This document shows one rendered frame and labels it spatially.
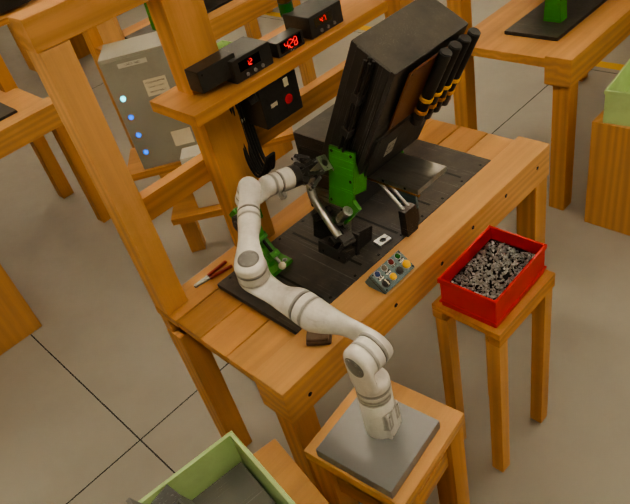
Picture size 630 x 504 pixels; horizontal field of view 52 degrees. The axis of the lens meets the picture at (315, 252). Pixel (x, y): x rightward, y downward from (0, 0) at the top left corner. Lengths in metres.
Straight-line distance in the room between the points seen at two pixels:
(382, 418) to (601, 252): 2.14
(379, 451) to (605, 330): 1.70
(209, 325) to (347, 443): 0.69
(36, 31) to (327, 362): 1.21
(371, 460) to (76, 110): 1.23
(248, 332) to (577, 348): 1.59
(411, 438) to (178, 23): 1.35
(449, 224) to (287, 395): 0.87
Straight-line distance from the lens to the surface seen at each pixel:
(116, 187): 2.04
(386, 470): 1.74
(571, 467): 2.78
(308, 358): 1.98
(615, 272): 3.51
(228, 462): 1.87
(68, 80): 1.91
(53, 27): 1.88
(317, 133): 2.33
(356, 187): 2.19
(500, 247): 2.28
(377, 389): 1.61
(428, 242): 2.28
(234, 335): 2.15
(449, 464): 1.96
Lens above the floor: 2.36
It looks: 39 degrees down
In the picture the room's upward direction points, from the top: 15 degrees counter-clockwise
